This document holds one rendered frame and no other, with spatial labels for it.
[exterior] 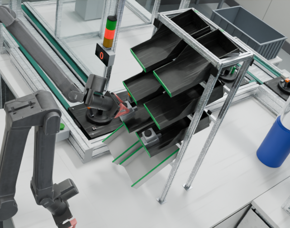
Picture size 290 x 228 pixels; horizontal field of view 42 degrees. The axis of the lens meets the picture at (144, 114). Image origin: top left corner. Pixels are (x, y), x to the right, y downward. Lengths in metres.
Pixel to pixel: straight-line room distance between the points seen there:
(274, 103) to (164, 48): 1.31
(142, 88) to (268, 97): 1.28
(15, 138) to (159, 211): 0.93
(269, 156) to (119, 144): 0.87
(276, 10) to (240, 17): 1.67
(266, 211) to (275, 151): 0.34
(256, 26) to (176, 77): 2.62
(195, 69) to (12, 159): 0.70
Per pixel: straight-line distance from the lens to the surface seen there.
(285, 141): 2.10
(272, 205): 2.06
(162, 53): 1.44
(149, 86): 1.53
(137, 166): 1.68
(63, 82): 1.42
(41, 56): 1.45
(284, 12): 5.56
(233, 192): 1.99
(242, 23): 4.02
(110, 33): 1.89
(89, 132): 1.86
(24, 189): 1.77
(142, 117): 1.62
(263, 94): 2.64
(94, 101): 1.42
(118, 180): 1.83
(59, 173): 1.82
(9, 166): 1.12
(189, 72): 1.37
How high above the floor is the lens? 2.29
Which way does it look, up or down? 41 degrees down
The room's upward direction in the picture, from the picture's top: 17 degrees clockwise
